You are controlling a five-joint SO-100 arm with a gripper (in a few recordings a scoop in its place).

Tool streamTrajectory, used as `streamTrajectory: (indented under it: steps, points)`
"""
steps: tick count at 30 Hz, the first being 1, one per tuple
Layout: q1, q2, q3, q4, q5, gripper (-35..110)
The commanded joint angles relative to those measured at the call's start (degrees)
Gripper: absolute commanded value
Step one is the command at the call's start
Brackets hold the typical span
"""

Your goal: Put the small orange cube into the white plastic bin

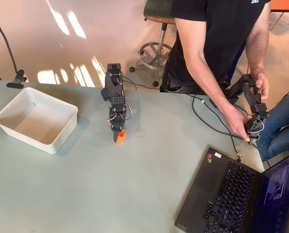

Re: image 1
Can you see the person's black shirt torso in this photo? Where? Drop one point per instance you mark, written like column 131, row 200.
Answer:
column 219, row 29

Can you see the blue jeans leg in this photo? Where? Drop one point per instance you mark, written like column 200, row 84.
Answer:
column 280, row 121

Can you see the perforated stool chrome base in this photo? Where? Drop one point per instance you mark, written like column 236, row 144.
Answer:
column 156, row 11

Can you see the white plastic bin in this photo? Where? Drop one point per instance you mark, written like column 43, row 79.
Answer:
column 37, row 121

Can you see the black leader arm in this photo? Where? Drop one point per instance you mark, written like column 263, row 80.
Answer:
column 251, row 97

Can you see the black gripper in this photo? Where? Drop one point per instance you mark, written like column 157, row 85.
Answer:
column 116, row 128

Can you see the person's left hand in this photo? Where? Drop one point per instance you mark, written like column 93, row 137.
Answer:
column 262, row 83

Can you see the person's left forearm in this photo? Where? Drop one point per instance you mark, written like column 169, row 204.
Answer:
column 256, row 55

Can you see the person's right hand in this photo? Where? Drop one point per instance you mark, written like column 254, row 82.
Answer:
column 236, row 123

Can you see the person's right forearm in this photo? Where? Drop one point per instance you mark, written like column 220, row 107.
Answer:
column 212, row 94

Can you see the black gooseneck clamp mount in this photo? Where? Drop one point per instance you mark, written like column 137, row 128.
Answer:
column 18, row 81

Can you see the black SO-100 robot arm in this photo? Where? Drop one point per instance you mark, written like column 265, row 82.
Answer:
column 115, row 93

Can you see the small green connector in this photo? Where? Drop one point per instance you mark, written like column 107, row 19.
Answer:
column 202, row 101

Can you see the orange table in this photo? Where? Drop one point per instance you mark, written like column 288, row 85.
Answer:
column 281, row 4

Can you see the orange cube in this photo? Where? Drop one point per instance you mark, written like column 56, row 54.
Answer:
column 121, row 138

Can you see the black Lenovo laptop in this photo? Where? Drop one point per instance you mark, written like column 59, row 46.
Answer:
column 219, row 184

